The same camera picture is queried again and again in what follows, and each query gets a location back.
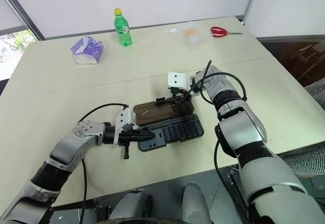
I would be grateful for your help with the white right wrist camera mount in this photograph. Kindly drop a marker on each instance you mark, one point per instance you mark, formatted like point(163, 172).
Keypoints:
point(177, 79)

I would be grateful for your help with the grey speckled cushion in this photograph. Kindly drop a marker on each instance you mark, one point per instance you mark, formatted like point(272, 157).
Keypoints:
point(316, 90)
point(304, 161)

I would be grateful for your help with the metal table bracket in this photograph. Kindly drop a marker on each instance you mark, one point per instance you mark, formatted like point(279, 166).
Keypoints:
point(233, 173)

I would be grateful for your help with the white partition post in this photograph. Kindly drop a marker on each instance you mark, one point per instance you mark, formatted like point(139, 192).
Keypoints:
point(251, 0)

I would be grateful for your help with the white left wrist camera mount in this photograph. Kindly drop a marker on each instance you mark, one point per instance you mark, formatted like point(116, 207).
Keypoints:
point(125, 118)

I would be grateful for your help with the black screwdriver bit case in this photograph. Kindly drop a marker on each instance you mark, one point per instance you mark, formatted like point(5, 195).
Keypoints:
point(175, 130)

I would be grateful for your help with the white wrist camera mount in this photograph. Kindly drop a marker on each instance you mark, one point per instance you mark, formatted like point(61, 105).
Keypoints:
point(177, 79)
point(125, 118)

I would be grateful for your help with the wooden chair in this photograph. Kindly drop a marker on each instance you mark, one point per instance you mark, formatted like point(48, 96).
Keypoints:
point(308, 56)

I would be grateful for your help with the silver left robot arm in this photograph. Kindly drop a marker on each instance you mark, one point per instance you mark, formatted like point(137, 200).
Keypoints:
point(66, 145)

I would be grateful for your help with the purple tissue pack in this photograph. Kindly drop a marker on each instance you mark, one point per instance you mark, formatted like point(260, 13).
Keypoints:
point(86, 51)

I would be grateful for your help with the clear plastic bag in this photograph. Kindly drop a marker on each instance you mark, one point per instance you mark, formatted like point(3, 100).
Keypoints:
point(190, 36)

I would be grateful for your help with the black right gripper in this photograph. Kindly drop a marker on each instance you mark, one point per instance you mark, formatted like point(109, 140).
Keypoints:
point(177, 93)

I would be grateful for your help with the grey rounded robot leg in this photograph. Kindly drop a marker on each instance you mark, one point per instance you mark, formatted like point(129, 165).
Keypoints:
point(195, 201)
point(130, 206)

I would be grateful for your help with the dark window frame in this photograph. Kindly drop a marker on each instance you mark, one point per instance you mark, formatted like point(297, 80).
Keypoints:
point(23, 10)

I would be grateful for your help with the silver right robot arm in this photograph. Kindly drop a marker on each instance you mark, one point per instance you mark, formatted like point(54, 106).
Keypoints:
point(248, 122)

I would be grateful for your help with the green plastic soda bottle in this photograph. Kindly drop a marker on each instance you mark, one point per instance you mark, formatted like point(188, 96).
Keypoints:
point(123, 29)

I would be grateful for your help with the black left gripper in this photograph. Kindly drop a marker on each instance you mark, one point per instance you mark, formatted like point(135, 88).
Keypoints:
point(128, 135)

